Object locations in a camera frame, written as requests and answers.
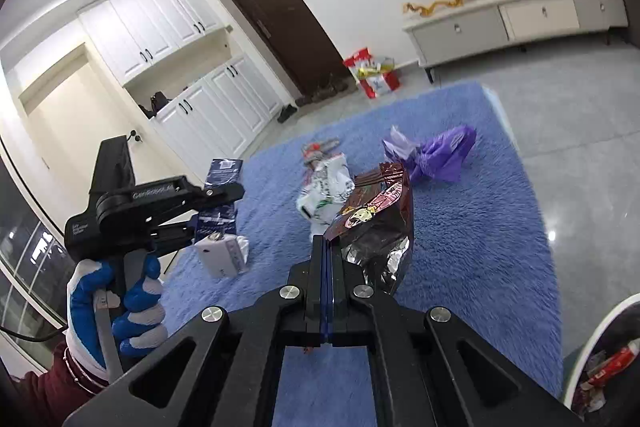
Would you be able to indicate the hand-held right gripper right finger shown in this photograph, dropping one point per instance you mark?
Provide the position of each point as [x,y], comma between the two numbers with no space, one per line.
[336,287]

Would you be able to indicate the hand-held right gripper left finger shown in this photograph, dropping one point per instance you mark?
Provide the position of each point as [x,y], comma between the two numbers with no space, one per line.
[317,287]

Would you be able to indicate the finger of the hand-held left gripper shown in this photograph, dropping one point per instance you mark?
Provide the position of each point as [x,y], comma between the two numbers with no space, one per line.
[172,237]
[220,194]

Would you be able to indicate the blue and white carton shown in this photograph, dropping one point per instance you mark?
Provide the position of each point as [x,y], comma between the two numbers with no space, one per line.
[220,217]

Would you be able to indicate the brown foil snack bag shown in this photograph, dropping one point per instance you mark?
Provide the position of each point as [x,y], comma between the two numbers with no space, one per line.
[375,217]

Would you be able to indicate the white rimmed trash bin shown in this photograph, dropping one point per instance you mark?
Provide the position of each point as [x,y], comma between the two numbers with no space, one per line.
[620,332]

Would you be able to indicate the red and white wrapper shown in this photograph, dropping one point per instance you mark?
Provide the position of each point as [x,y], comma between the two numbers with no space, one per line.
[615,364]

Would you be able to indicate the person's left forearm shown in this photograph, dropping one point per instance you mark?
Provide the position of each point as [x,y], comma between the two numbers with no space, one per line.
[45,397]

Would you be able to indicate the person's left hand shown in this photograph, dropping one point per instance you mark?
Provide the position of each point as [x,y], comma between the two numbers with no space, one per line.
[82,307]

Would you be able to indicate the white lower cabinets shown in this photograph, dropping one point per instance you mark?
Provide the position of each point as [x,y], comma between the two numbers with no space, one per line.
[220,107]

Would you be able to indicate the white cabinets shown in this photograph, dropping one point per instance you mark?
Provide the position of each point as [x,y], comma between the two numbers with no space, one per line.
[145,27]
[220,107]

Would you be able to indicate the white printed crumpled wrapper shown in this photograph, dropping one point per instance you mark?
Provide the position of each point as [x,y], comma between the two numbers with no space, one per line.
[330,187]

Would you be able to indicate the black shoe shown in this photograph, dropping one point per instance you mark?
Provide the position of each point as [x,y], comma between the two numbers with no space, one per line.
[286,113]

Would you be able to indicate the white interior door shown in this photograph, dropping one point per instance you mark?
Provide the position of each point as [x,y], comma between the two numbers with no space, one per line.
[75,122]

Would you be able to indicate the dark glass door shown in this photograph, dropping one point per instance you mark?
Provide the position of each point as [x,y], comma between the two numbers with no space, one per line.
[25,257]

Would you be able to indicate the red and grey wrapper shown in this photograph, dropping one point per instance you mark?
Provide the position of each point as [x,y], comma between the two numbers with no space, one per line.
[320,150]

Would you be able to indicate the black handbag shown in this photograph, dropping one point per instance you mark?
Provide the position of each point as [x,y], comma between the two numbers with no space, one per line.
[154,104]

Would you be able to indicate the brown shoe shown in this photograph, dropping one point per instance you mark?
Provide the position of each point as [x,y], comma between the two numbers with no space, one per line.
[343,82]
[303,100]
[323,93]

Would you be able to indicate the blue fluffy rug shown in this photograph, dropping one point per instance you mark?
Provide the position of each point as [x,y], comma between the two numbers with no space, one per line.
[475,257]

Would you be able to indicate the purple plastic bag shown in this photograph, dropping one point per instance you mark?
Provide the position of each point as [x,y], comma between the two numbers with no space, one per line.
[440,154]

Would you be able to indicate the dark brown entrance door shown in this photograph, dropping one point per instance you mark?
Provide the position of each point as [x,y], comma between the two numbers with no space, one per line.
[280,22]

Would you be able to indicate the white upper cabinets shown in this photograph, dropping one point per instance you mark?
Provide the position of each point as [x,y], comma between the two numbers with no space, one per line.
[145,27]

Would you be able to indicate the red and white gift bag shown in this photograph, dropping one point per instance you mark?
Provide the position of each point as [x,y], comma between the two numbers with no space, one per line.
[380,82]

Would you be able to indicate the grey and white television stand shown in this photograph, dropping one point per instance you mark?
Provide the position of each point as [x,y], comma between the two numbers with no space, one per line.
[460,32]

